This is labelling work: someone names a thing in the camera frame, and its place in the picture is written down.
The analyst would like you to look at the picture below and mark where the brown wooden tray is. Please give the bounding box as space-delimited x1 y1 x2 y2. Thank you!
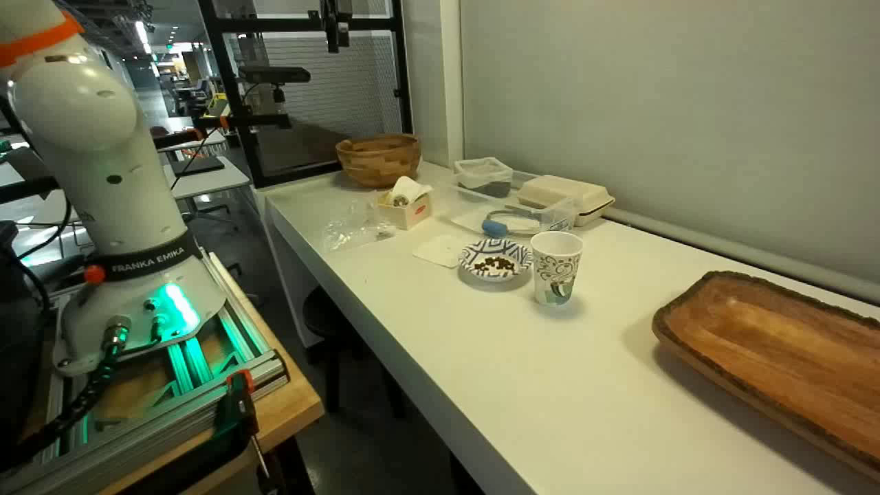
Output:
653 272 880 478

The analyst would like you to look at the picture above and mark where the patterned paper coffee cup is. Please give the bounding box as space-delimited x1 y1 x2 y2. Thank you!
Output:
532 230 584 309

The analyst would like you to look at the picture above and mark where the black metal shelf frame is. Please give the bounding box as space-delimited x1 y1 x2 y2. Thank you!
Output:
198 0 413 186

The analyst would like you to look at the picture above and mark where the clear plastic food container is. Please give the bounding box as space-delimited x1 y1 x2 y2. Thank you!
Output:
453 156 515 197

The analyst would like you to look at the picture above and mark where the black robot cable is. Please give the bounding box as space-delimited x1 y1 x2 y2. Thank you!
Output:
0 313 134 470

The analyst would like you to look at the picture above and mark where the orange black clamp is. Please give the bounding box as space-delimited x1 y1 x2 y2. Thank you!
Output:
214 371 269 477

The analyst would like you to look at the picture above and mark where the coffee beans pile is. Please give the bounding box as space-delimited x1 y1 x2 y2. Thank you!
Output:
474 255 517 279

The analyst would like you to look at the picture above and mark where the clear plastic bag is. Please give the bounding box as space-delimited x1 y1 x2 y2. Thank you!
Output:
321 206 400 250

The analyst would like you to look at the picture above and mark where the white paper napkin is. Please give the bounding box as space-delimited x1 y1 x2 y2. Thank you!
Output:
415 233 474 269

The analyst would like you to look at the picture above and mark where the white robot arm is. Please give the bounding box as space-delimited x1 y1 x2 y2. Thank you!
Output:
0 0 226 378

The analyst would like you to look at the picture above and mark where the woven wicker basket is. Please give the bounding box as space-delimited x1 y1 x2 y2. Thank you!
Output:
336 136 420 191

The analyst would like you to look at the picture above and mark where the small white house box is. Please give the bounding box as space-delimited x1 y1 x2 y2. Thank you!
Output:
376 177 431 229

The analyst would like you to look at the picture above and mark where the blue patterned paper bowl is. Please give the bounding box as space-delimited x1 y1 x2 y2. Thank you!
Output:
456 240 532 290

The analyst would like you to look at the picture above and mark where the wooden robot stand board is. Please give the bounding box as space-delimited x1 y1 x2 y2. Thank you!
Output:
99 279 324 495

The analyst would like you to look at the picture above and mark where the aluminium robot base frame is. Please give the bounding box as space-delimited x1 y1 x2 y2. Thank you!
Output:
0 255 290 495

